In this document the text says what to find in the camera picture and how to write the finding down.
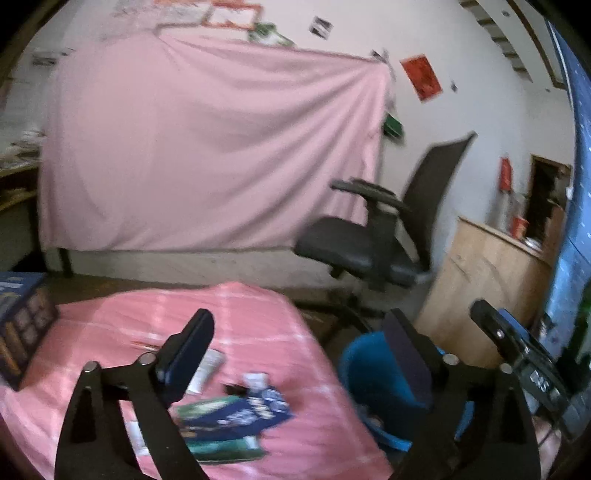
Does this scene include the pink hanging bed sheet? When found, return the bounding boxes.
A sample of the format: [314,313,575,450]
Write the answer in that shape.
[39,34,395,252]

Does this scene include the green packet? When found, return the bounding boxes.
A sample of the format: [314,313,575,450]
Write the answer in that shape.
[185,436,267,463]

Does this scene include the white paper scrap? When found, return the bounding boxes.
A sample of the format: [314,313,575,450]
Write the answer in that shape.
[127,420,148,457]

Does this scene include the blue plastic bucket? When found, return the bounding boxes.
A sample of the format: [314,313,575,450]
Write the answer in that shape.
[338,331,476,453]

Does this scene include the green hanging box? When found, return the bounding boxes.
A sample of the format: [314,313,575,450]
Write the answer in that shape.
[382,114,405,139]

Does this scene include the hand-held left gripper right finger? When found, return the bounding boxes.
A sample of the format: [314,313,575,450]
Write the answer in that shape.
[383,308,542,480]

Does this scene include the dark blue cardboard box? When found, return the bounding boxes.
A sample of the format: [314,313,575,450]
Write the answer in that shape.
[0,272,60,392]

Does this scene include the person's right hand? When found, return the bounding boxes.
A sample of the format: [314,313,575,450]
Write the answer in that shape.
[536,416,564,477]

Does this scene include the red diamond wall paper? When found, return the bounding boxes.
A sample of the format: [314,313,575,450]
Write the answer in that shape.
[400,54,439,102]

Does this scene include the pink checked tablecloth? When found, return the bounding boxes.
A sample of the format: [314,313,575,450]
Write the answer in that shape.
[0,282,393,480]

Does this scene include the wooden shelf desk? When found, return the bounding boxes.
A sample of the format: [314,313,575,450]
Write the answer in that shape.
[0,159,42,217]

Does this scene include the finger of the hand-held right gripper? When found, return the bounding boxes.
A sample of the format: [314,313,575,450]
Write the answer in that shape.
[469,299,532,365]

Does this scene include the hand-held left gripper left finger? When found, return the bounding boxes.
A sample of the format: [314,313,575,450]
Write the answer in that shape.
[54,308,216,480]

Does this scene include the blue dotted printed curtain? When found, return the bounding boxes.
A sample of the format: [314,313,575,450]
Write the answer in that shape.
[540,18,591,370]

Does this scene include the wooden cabinet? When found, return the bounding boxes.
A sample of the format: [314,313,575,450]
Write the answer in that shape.
[418,216,566,370]

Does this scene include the pile of papers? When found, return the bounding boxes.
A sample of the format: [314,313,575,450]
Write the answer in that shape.
[0,127,47,160]

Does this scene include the blue and white packet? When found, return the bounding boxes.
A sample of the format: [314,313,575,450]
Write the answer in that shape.
[178,388,295,439]

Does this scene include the group of wall certificates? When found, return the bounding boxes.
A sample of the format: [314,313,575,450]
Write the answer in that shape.
[106,0,264,35]

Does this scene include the green wall pictures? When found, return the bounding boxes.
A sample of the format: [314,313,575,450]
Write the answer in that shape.
[247,22,296,48]

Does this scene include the white tube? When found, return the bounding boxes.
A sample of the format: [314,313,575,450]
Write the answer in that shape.
[187,349,225,394]

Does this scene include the black office chair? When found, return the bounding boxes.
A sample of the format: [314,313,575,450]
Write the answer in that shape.
[294,131,478,344]

